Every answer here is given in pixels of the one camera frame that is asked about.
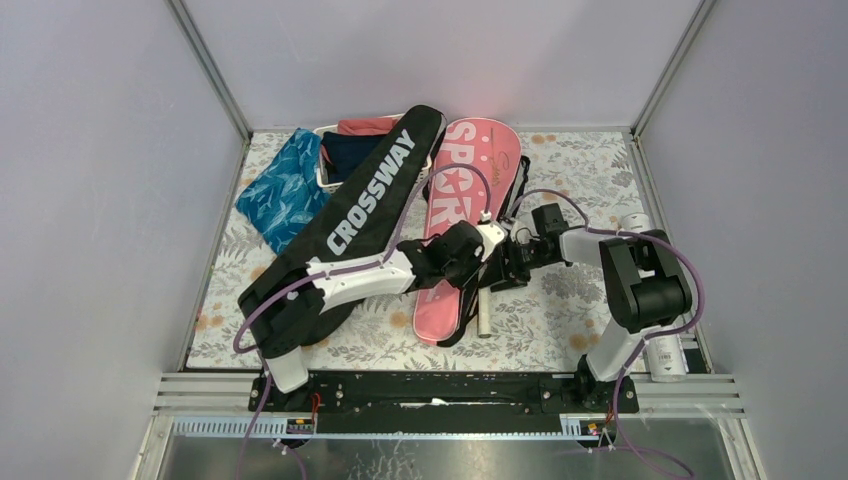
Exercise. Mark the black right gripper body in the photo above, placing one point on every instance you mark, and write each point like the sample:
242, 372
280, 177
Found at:
521, 258

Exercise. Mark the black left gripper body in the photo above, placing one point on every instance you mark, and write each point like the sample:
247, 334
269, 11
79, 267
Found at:
457, 273

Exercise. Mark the pink racket white grip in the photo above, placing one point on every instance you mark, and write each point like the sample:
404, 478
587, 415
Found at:
484, 330

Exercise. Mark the pink racket bag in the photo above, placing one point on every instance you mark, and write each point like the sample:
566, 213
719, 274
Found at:
442, 314

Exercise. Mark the black Crossway racket bag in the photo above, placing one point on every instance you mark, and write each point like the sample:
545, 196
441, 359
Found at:
359, 219

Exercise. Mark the white shuttlecock tube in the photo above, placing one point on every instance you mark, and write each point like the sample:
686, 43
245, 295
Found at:
664, 355

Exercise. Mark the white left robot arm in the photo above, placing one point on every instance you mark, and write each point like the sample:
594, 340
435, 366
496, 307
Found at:
290, 315

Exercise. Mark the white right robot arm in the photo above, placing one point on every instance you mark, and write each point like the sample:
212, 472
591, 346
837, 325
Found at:
620, 258

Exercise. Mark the floral table mat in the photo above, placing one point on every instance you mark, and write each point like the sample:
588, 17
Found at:
546, 325

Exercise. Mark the white perforated plastic basket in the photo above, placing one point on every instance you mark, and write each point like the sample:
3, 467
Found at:
322, 167

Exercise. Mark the navy folded clothing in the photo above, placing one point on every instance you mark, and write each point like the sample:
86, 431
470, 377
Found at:
343, 154

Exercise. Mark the coral folded clothing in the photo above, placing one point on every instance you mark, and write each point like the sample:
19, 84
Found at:
366, 126

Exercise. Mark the blue patterned cloth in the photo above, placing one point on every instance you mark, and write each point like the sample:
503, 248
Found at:
285, 196

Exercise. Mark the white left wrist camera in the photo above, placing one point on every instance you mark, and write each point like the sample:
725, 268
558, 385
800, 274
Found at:
492, 235

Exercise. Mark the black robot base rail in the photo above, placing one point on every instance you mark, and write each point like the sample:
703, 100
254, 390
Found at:
423, 402

